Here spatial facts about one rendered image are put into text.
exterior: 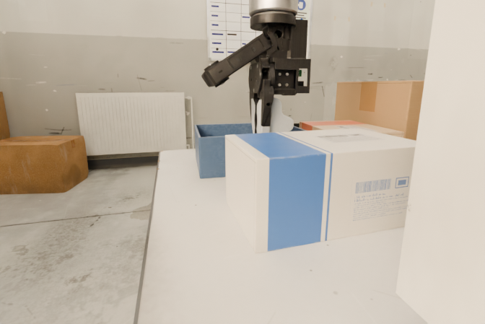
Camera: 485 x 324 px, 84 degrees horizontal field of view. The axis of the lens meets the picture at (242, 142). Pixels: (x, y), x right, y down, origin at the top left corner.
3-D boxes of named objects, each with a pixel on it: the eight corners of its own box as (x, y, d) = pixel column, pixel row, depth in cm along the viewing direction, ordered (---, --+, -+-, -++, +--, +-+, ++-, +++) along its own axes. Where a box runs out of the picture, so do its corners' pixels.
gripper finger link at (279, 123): (296, 154, 44) (297, 97, 42) (260, 156, 43) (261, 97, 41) (289, 151, 47) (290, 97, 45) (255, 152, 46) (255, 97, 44)
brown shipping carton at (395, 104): (400, 166, 51) (411, 80, 48) (332, 143, 72) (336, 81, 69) (509, 155, 60) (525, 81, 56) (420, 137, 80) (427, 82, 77)
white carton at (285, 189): (255, 254, 25) (255, 159, 23) (225, 200, 36) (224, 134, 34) (424, 223, 30) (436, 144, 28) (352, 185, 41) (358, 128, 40)
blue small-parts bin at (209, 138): (199, 179, 44) (198, 137, 43) (195, 156, 59) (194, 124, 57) (312, 171, 49) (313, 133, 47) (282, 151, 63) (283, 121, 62)
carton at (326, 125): (398, 174, 47) (404, 131, 45) (335, 179, 44) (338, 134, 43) (347, 152, 62) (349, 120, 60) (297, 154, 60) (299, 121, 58)
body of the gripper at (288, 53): (309, 97, 42) (314, 14, 39) (256, 98, 40) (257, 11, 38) (291, 96, 49) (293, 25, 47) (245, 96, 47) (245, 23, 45)
